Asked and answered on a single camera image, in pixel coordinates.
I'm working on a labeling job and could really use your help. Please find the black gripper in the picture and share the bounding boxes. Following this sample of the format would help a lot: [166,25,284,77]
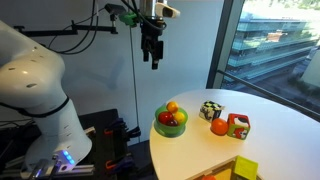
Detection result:
[140,19,166,70]

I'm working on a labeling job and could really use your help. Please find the orange block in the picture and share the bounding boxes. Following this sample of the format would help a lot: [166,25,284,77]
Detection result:
[201,175,216,180]

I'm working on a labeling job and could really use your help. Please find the wooden box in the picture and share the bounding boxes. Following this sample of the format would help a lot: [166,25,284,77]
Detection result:
[185,155,264,180]

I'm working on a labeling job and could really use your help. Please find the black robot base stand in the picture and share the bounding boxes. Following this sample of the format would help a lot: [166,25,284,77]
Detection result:
[0,109,136,180]

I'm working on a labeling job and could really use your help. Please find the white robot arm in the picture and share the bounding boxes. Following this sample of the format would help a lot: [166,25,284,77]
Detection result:
[0,22,93,180]

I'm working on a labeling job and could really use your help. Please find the lime green block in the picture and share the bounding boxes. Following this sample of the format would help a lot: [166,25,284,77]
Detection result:
[234,156,258,180]

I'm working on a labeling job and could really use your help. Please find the orange fruit in bowl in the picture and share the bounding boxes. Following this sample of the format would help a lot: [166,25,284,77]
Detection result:
[166,101,179,113]

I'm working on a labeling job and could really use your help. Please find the red apple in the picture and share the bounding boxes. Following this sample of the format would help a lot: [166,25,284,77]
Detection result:
[158,111,173,124]

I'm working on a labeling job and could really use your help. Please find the yellow lemon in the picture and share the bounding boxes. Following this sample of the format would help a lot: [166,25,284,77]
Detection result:
[174,112,186,124]

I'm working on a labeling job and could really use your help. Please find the dark red plum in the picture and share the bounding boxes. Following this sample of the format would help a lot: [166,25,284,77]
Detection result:
[166,120,178,126]

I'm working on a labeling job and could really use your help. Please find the green plastic bowl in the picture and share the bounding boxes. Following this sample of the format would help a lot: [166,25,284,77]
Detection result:
[154,106,188,138]

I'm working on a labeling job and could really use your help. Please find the black checkered soft cube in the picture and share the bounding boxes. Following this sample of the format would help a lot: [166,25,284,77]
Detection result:
[199,100,224,122]

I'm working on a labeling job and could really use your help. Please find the orange ball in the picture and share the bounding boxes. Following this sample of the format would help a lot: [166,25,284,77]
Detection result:
[210,118,229,136]

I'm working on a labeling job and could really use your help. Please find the red green soft cube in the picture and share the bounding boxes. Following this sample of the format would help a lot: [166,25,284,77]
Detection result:
[227,113,251,140]

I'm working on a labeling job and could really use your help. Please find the window railing bar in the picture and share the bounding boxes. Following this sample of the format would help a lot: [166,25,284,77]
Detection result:
[216,70,320,119]

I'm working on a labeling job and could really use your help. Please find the hanging black cable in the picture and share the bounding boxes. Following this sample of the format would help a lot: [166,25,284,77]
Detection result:
[129,26,141,134]

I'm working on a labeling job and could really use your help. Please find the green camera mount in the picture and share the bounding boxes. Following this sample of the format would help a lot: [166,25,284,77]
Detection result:
[119,12,138,27]

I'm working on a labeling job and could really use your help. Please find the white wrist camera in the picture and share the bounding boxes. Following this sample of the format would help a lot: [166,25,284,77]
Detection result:
[155,2,180,18]

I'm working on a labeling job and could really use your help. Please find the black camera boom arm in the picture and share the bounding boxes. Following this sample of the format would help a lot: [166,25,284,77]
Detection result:
[14,23,117,37]

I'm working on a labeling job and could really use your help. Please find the black clamp orange handles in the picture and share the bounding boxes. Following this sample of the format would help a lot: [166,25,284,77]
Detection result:
[104,118,141,174]

